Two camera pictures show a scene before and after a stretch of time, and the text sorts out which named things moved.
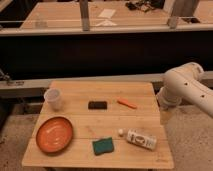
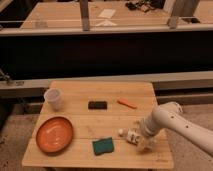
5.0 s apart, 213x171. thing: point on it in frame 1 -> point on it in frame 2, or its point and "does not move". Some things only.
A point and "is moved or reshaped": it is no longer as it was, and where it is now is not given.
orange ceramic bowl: x=54 y=134 does not move
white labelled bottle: x=140 y=139 is moved or reshaped
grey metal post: x=84 y=11 does not move
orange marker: x=127 y=103 does not move
